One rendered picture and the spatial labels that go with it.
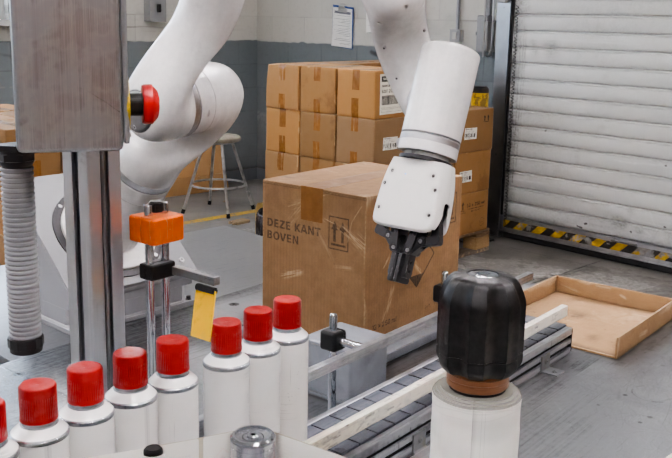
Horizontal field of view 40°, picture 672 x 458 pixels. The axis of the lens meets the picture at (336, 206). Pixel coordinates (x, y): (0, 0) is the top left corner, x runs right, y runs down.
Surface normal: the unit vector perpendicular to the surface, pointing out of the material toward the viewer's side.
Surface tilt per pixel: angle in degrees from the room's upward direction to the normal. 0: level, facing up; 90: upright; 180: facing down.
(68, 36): 90
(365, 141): 90
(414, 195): 70
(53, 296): 90
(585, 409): 0
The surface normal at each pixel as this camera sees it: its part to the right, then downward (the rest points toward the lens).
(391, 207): -0.59, -0.22
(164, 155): 0.39, -0.25
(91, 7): 0.29, 0.20
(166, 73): -0.22, -0.04
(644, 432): 0.02, -0.98
